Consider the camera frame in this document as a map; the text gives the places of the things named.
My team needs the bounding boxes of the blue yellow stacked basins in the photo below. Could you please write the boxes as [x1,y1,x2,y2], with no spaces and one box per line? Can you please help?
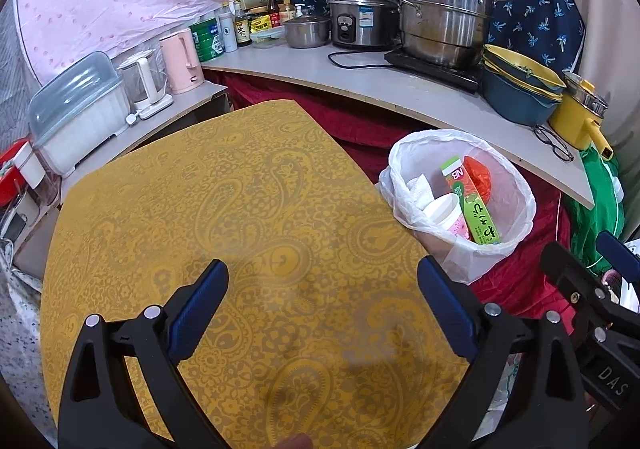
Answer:
[480,44,566,127]

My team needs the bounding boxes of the small steel lidded pot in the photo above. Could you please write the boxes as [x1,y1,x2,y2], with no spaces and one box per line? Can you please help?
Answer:
[283,16,331,49]

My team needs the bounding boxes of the black eyeglasses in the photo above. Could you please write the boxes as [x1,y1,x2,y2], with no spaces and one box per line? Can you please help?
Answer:
[532,125,575,163]

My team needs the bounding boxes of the dark soy sauce bottle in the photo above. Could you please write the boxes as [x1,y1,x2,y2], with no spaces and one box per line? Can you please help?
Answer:
[233,0,252,47]

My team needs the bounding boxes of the green NB drink carton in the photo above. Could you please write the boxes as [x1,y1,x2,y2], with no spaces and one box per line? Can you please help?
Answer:
[440,156,501,245]

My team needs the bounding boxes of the yellow electric pot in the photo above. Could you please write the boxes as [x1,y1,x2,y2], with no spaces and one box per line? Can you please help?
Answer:
[548,70,614,161]

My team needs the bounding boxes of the white spray bottle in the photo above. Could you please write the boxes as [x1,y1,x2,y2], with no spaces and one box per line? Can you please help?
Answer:
[217,1,239,53]

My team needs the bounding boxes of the red velvet cloth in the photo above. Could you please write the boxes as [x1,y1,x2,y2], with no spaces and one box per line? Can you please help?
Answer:
[205,71,575,327]

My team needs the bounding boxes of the white cable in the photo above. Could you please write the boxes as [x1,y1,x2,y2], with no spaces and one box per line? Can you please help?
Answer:
[554,193,566,250]

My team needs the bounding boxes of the white glass kettle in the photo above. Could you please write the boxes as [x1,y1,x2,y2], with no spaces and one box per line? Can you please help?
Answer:
[117,50,174,126]

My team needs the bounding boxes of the red plastic bag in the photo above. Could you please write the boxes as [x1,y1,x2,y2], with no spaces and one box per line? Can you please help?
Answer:
[463,156,492,204]

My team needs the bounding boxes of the yellow paisley tablecloth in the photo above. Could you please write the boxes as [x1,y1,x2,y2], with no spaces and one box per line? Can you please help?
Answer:
[40,100,468,448]

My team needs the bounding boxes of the yellow seasoning packet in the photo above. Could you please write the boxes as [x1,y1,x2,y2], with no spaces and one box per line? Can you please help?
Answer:
[248,13,272,34]

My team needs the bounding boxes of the white paper towel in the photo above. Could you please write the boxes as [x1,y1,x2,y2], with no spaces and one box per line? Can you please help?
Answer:
[406,174,435,210]

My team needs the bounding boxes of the green white canister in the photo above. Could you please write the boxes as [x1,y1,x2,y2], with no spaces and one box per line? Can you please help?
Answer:
[190,18,224,62]

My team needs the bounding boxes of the large steel steamer pot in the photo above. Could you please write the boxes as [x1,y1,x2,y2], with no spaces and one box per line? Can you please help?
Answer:
[389,0,510,70]

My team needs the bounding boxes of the pink white paper cup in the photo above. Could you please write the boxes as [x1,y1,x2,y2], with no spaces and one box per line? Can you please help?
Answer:
[424,193,471,240]

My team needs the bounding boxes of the black power cord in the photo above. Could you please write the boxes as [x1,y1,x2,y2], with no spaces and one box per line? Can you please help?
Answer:
[326,49,394,70]

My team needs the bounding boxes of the black induction cooktop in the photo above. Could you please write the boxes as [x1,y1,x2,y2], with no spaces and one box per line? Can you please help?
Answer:
[384,48,482,94]

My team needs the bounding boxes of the white dish rack box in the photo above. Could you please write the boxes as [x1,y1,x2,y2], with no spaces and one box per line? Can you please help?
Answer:
[27,51,131,178]

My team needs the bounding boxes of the steel rice cooker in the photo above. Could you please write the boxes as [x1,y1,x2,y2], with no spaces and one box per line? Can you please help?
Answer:
[328,0,398,49]

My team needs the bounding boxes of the pink electric kettle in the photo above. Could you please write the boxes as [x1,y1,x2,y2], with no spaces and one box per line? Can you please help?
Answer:
[160,28,204,94]

